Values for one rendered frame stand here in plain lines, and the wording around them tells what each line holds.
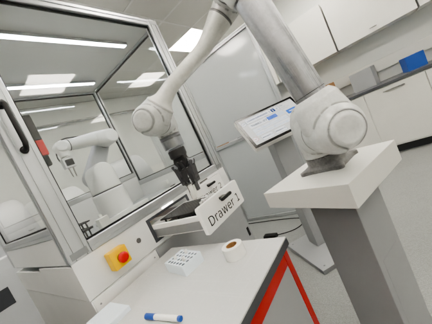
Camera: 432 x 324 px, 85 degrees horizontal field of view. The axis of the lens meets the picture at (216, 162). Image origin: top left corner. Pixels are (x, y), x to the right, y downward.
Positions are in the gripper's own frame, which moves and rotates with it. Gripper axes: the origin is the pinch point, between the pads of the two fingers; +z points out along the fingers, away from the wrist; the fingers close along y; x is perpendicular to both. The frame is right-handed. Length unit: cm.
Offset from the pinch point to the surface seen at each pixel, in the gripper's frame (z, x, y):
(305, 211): 62, -96, -2
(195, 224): 9.9, 12.0, -4.4
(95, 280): 11.5, 41.8, 22.7
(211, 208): 6.9, 6.6, -10.9
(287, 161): 21, -98, -3
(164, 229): 9.6, 12.1, 15.3
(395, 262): 56, -27, -57
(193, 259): 17.2, 23.2, -9.2
